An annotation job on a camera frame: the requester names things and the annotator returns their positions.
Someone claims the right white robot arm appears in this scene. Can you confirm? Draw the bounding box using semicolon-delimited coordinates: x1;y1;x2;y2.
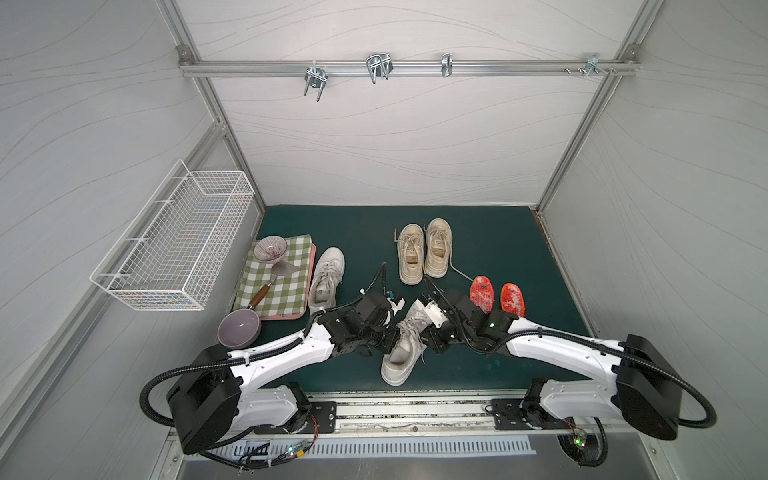
414;291;717;441

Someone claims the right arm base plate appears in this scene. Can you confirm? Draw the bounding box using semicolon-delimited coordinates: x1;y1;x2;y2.
485;398;570;431

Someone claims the metal bracket hook right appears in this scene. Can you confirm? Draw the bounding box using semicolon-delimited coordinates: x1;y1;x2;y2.
564;53;618;78

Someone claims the metal crossbar rail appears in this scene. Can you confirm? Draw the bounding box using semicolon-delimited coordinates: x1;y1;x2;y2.
180;58;641;78

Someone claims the purple saucepan wooden handle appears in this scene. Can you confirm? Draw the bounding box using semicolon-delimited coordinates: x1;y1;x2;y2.
217;275;277;350

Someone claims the white sneaker front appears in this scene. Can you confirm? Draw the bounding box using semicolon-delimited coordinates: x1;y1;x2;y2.
381;300;433;387

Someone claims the metal U-bolt hook left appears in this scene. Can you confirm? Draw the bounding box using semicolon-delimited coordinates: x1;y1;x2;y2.
303;66;328;102

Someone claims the metal clip hook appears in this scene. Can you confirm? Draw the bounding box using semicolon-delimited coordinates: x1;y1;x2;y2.
441;53;453;78

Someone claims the green checkered cloth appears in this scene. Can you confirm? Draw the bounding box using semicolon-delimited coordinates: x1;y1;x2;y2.
232;233;317;321

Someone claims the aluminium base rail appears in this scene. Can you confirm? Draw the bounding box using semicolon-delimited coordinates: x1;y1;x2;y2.
308;389;526;438

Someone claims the white sneaker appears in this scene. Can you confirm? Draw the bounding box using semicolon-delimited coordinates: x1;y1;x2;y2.
308;247;345;314
381;300;433;387

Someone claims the metal U-bolt hook middle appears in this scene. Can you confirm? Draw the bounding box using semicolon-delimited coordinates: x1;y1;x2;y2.
365;53;393;84

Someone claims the metal u-bolt hook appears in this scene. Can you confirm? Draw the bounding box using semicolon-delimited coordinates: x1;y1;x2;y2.
303;66;328;102
365;53;393;84

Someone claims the white wire basket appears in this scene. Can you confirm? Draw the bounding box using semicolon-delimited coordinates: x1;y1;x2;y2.
90;160;254;311

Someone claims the red orange insole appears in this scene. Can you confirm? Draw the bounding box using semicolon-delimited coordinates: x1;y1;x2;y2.
469;276;495;314

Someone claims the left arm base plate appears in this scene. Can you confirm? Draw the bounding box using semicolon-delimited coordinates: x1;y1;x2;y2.
253;401;338;435

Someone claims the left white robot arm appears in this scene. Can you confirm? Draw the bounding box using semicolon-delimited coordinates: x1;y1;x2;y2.
139;291;405;455

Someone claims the beige lace sneaker with laces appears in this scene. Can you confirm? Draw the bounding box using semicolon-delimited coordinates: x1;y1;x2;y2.
424;218;473;282

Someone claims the white slotted cable duct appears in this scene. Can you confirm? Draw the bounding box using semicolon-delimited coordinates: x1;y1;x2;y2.
213;435;536;462

